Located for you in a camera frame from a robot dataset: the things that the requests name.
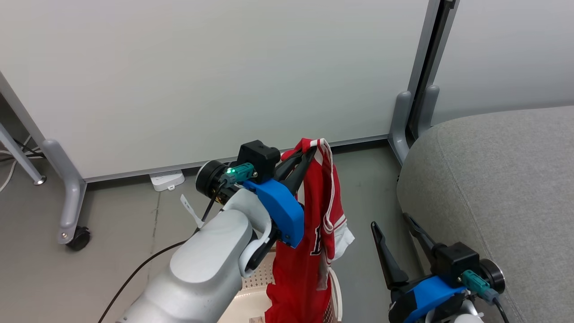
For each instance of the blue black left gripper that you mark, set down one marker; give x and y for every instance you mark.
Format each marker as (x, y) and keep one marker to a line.
(287, 215)

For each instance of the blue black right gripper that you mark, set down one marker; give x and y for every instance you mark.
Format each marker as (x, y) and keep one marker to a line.
(430, 294)

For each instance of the red white sports jersey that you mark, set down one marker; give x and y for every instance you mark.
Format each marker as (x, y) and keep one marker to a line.
(296, 278)

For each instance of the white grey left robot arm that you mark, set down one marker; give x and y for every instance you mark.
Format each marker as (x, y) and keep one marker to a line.
(206, 269)

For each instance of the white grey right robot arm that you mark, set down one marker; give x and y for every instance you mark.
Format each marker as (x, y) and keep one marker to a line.
(466, 317)

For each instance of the cream perforated laundry basket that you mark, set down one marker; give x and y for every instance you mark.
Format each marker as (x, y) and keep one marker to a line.
(255, 296)

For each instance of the white zip tie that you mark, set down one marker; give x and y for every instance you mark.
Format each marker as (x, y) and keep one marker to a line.
(192, 211)

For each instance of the grey fabric sofa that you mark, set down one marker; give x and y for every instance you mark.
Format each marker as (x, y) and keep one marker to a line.
(502, 179)

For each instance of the white power strip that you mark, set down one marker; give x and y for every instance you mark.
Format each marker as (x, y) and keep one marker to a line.
(167, 180)

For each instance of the wide white partition panel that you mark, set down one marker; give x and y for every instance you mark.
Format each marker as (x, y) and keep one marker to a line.
(202, 76)

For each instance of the narrow white partition panel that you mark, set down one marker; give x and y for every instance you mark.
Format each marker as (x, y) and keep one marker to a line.
(511, 49)

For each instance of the black caster wheel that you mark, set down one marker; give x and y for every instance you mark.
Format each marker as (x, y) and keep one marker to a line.
(80, 237)

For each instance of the grey partition foot with caster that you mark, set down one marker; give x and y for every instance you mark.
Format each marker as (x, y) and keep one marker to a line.
(67, 188)

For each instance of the slanted grey metal leg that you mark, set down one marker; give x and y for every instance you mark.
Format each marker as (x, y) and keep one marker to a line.
(20, 157)

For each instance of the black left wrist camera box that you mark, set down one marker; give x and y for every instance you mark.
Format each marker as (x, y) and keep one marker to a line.
(258, 157)

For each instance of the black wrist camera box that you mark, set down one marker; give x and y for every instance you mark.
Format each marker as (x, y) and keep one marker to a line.
(258, 157)
(455, 262)

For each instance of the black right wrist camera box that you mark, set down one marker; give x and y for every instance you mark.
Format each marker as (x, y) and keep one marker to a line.
(455, 262)

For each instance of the grey black partition post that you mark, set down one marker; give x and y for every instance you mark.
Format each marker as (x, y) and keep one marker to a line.
(430, 54)

